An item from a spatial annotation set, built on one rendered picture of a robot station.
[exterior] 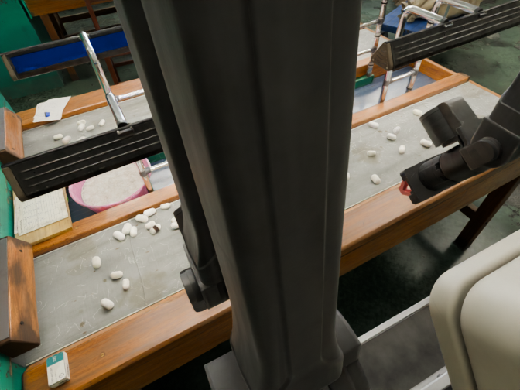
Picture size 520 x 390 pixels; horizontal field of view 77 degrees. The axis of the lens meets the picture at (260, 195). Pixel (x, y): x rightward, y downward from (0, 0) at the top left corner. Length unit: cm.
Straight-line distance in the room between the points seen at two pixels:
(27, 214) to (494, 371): 116
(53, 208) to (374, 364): 98
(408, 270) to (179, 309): 129
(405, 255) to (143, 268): 136
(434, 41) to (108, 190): 112
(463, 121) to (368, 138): 73
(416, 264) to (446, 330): 162
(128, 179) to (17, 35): 245
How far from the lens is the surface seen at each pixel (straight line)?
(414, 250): 194
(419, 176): 67
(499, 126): 54
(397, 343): 54
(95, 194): 122
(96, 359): 88
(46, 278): 108
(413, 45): 113
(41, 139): 157
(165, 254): 97
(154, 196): 109
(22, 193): 81
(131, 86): 168
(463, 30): 129
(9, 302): 93
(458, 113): 60
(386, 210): 103
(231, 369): 24
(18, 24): 349
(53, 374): 89
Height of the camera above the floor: 153
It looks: 48 degrees down
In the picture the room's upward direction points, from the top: 4 degrees counter-clockwise
